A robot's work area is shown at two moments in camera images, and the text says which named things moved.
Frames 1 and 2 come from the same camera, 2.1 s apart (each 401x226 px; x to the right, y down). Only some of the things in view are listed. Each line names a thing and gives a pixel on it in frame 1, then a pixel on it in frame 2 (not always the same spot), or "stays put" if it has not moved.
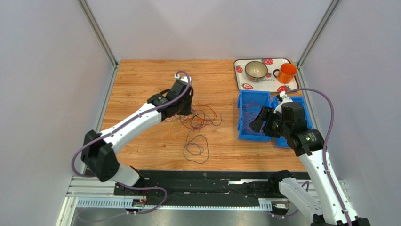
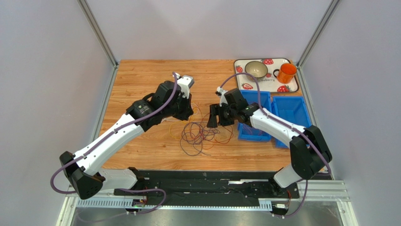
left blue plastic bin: x=249 y=104 stays put
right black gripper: x=266 y=121 -> x=220 y=113
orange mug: x=286 y=73 stays put
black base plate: x=200 y=184 stays put
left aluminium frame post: x=101 y=39 stays put
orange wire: x=204 y=116 -> x=224 y=125
